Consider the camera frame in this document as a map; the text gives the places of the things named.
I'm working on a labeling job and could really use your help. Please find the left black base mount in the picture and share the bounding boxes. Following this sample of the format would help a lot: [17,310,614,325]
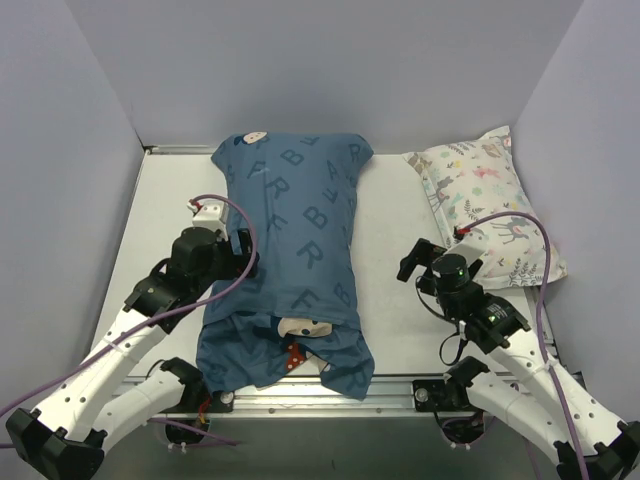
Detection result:
[198,391,235,414]

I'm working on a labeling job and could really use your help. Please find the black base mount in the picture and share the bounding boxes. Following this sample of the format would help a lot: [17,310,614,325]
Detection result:
[412,379,474,414]
[198,391,235,414]

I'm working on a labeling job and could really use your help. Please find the floral deer-print pillow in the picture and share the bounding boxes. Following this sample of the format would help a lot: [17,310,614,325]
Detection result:
[403,126,548,290]

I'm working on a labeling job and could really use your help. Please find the purple cable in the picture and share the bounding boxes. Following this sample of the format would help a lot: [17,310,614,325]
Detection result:
[0,194,259,449]
[462,210,591,480]

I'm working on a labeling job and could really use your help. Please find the front aluminium rail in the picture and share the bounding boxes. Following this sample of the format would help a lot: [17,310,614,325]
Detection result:
[164,375,472,419]

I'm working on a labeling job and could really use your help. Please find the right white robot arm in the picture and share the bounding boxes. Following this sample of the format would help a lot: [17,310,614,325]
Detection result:
[397,239,639,479]

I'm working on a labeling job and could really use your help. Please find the rear aluminium rail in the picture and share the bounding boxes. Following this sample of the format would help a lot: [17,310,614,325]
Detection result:
[145,145,216,155]

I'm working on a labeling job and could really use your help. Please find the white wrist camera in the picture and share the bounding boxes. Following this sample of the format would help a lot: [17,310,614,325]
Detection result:
[448,227,488,266]
[187,199,229,240]

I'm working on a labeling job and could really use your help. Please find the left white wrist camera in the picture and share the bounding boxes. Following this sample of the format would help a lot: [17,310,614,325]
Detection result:
[187,199,229,240]

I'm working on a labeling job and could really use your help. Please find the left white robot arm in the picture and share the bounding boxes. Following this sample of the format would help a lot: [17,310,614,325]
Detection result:
[3,227,258,479]

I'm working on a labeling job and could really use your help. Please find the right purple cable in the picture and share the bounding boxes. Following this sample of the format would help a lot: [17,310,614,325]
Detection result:
[462,210,591,480]

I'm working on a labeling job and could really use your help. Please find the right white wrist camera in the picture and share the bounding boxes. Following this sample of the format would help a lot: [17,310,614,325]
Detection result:
[448,227,488,266]

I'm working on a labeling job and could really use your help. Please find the blue letter-print pillowcase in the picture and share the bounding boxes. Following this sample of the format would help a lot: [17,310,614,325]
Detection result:
[196,132,375,400]

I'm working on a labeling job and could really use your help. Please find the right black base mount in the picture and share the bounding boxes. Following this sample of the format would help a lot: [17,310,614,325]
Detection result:
[412,379,474,414]

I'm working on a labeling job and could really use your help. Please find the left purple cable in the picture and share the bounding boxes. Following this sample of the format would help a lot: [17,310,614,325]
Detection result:
[0,194,259,449]

